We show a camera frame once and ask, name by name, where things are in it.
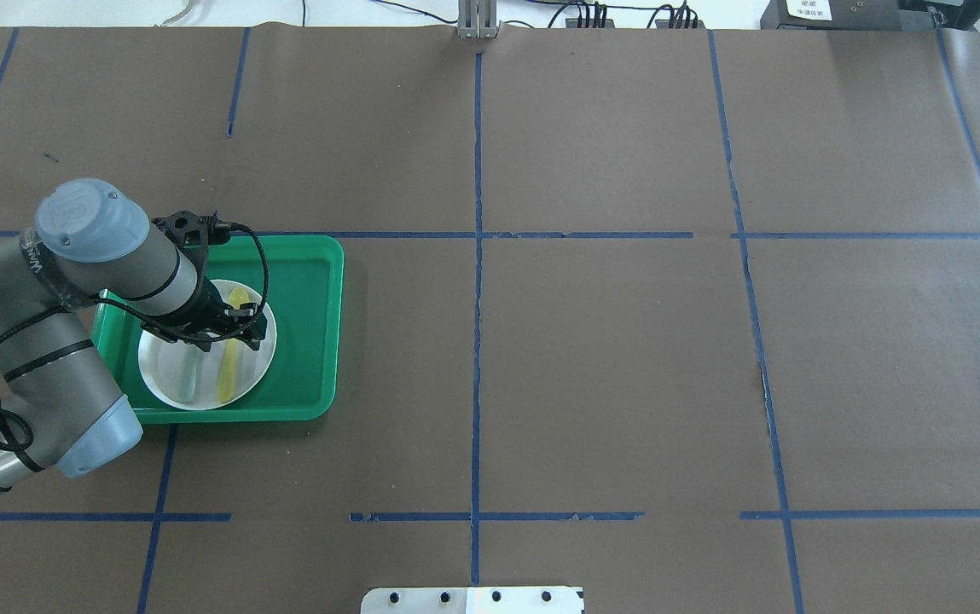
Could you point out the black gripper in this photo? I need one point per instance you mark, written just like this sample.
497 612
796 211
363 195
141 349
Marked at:
210 306

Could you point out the yellow plastic spoon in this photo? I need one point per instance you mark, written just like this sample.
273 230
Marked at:
229 367

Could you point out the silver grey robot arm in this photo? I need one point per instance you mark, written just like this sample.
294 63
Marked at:
60 406

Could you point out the green plastic tray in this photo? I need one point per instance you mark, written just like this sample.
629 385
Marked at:
304 308

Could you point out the grey-green plastic fork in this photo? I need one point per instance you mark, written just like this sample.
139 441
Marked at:
189 378

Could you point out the white round plate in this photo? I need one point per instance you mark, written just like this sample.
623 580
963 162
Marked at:
158 362

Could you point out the black connector block left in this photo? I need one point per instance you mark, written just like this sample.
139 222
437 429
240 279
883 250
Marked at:
590 16

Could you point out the black connector block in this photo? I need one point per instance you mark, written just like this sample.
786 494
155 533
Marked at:
590 16
675 17

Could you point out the black connector block right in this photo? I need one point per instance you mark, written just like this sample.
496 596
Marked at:
675 17

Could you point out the black box with label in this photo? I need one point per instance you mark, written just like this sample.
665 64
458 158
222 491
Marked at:
832 15

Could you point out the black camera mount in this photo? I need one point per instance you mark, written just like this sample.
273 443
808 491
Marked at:
193 235

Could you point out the aluminium frame post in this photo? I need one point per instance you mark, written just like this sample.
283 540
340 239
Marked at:
477 19

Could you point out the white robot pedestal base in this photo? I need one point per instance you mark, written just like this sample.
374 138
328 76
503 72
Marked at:
500 599

